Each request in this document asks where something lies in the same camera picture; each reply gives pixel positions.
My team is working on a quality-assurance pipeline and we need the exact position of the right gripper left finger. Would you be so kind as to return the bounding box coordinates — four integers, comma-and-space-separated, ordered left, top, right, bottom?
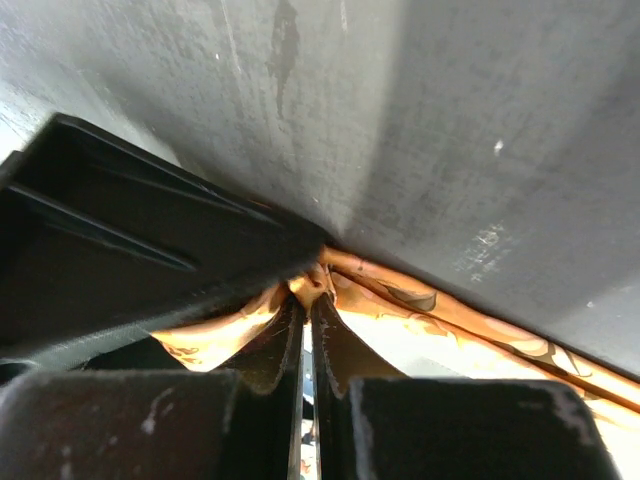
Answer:
1, 298, 305, 479

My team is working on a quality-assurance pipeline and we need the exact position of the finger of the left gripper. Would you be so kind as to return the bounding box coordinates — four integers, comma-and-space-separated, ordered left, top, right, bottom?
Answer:
1, 114, 324, 360

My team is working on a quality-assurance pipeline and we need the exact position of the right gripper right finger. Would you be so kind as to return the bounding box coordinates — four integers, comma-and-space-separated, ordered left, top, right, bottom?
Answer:
310, 295, 618, 479

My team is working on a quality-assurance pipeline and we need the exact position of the orange patterned tie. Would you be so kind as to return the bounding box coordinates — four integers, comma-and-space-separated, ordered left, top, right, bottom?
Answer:
152, 247, 639, 479

